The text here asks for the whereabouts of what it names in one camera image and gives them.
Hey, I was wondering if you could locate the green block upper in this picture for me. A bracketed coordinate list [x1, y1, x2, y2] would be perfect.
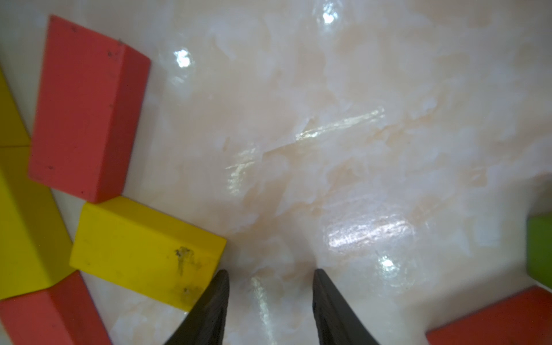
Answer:
[526, 213, 552, 289]

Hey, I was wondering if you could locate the red block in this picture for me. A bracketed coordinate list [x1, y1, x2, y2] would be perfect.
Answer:
[425, 286, 551, 344]
[28, 15, 151, 204]
[1, 271, 112, 345]

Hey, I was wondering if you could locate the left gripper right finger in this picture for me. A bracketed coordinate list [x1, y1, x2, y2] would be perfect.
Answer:
[312, 269, 379, 345]

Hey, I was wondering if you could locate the yellow block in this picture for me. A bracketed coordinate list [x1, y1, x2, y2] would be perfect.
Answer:
[0, 72, 30, 147]
[1, 147, 75, 300]
[70, 196, 227, 312]

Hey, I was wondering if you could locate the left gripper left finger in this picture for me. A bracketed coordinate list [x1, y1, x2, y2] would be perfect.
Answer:
[165, 270, 230, 345]

